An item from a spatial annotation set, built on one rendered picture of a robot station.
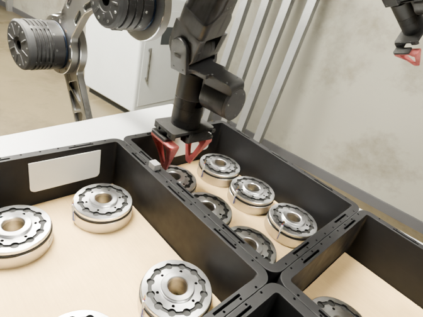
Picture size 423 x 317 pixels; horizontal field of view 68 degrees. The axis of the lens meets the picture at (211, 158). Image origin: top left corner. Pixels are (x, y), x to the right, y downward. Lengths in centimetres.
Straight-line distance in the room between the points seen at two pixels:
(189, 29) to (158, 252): 36
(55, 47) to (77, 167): 77
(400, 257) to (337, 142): 209
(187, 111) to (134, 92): 227
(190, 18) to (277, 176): 41
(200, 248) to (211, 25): 33
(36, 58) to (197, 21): 90
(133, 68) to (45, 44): 154
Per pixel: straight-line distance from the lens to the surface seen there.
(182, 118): 58
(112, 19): 92
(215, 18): 49
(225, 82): 52
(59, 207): 64
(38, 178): 62
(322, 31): 270
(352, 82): 263
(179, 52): 53
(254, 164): 77
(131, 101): 287
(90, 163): 64
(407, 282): 71
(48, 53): 133
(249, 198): 69
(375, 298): 67
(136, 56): 276
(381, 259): 70
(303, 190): 72
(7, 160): 58
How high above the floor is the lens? 124
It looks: 29 degrees down
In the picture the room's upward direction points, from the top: 15 degrees clockwise
